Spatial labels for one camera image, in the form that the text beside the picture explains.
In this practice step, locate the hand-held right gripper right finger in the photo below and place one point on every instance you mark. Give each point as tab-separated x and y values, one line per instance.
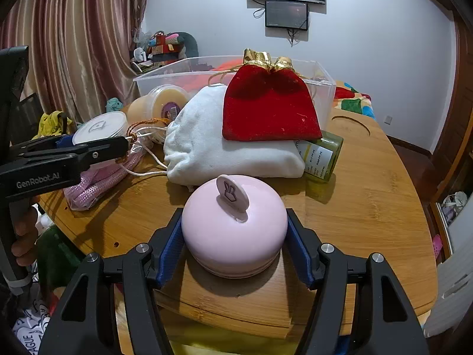
299	244

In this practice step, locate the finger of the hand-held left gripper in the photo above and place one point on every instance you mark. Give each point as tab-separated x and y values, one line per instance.
107	148
64	140

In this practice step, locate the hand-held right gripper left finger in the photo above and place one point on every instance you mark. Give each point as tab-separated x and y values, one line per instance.
170	251

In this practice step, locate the pink mesh pouch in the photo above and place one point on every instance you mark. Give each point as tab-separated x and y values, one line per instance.
92	188

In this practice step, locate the pink round lidded jar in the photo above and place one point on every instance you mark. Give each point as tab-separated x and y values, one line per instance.
229	236

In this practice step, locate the clear plastic storage box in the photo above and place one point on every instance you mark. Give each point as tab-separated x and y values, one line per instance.
325	96

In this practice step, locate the person's left hand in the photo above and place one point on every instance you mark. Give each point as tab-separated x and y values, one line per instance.
23	246

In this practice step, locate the white round lidded container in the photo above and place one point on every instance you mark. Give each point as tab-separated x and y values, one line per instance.
99	127

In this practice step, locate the teal plush toy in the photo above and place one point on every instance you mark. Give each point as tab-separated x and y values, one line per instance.
113	104

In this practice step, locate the black chair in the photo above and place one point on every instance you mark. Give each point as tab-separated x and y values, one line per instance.
26	114

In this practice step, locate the yellowish translucent lidded jar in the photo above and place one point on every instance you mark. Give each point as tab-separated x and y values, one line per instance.
147	109

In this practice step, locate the wooden desk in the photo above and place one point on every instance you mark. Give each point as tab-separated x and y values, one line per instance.
369	199

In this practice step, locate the dark green cloth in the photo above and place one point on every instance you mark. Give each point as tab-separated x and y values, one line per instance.
55	259

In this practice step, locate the striped pink curtain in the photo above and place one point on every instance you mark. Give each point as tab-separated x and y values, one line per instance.
74	44

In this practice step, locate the small white gadget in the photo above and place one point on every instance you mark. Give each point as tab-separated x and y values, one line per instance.
139	54

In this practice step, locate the green labelled jar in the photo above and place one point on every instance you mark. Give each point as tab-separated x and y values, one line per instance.
329	148

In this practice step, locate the pale yellow cloth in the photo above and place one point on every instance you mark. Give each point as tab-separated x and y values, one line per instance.
229	345

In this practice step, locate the colourful stuffed toy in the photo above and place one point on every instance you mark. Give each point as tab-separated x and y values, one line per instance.
166	42

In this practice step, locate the grey round cushion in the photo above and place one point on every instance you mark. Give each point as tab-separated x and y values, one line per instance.
191	42

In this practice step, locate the red velvet pouch gold trim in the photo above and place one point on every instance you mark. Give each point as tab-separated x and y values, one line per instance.
269	111

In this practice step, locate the pink clog shoe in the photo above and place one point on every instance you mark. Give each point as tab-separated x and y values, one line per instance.
436	247

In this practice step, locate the white printed cloth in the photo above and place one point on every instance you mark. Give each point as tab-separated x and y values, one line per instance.
31	325

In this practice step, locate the colourful patchwork bed blanket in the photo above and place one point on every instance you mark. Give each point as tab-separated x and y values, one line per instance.
354	100

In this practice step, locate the white ribbed suitcase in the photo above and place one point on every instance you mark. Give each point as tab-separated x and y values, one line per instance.
454	277

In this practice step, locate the white wall socket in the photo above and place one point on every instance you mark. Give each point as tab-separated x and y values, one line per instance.
388	120

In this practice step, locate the wooden door frame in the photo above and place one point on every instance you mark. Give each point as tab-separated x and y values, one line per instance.
460	100

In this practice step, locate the small black wall monitor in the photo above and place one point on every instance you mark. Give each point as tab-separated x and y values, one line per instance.
286	14

